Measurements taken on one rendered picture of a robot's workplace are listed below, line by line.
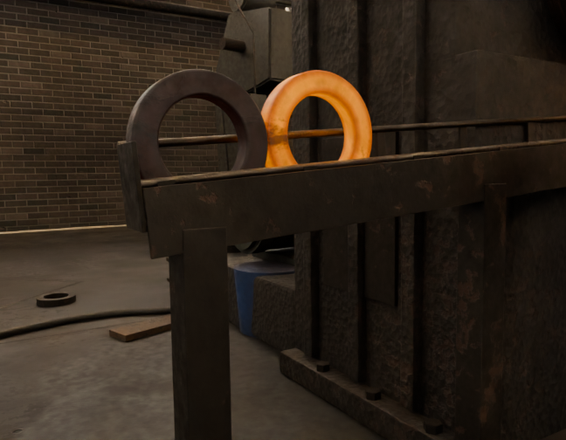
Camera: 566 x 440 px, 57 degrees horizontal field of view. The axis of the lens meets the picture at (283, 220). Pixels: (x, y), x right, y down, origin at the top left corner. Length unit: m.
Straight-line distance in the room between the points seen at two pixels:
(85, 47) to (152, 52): 0.82
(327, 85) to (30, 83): 6.15
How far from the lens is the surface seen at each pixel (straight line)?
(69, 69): 6.91
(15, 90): 6.80
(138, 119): 0.66
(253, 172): 0.69
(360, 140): 0.82
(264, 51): 5.49
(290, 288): 1.79
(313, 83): 0.78
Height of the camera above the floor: 0.63
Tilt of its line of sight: 5 degrees down
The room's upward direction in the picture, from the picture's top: 1 degrees counter-clockwise
